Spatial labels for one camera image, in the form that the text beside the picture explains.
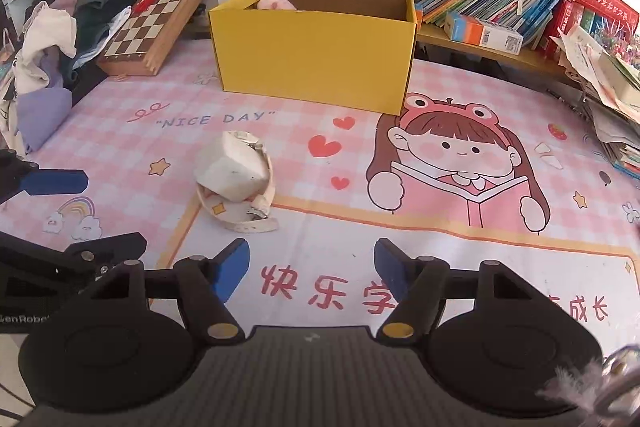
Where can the pile of clothes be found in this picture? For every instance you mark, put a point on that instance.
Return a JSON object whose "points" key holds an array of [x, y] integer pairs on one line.
{"points": [[50, 42]]}

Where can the pile of papers and books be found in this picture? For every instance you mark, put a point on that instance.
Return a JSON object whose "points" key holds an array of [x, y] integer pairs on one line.
{"points": [[610, 97]]}

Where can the pink printed desktop mat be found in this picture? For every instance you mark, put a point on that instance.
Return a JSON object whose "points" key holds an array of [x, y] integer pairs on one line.
{"points": [[150, 132]]}

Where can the yellow cardboard box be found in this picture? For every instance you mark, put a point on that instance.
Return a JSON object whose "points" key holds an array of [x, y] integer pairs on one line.
{"points": [[310, 57]]}

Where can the pink plush pig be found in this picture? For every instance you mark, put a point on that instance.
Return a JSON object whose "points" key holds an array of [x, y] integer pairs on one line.
{"points": [[275, 2]]}

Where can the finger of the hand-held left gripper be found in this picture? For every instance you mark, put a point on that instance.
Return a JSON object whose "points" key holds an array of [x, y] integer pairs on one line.
{"points": [[55, 183], [115, 249]]}

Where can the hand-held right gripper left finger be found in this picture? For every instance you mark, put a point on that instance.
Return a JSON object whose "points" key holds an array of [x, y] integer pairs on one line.
{"points": [[230, 269]]}

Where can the grey fluffy keyring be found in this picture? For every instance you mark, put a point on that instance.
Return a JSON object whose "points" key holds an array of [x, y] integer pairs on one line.
{"points": [[575, 387]]}

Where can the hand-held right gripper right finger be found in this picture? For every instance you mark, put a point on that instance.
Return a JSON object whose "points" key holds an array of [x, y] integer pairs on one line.
{"points": [[392, 267]]}

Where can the orange and white carton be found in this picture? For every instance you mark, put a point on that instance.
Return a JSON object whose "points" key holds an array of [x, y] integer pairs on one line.
{"points": [[482, 32]]}

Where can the red thick book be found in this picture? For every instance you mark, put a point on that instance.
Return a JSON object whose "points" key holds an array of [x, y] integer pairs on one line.
{"points": [[595, 2]]}

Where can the wooden chessboard case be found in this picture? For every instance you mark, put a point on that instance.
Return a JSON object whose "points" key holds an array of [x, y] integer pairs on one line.
{"points": [[155, 22]]}

